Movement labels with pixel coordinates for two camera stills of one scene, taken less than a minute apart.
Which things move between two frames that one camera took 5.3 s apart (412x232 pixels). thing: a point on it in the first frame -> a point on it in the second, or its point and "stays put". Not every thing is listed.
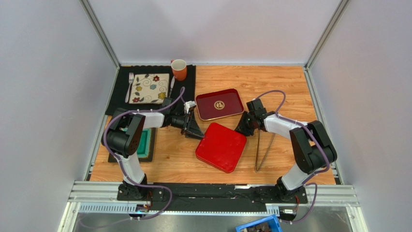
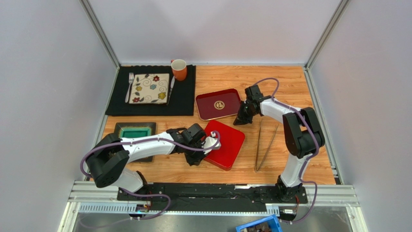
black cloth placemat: (120, 96) stays put
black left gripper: (190, 128) -> (195, 161)
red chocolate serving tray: (219, 104) stays put
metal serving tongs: (256, 167) stays put
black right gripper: (247, 122) -> (245, 111)
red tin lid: (221, 147) stays put
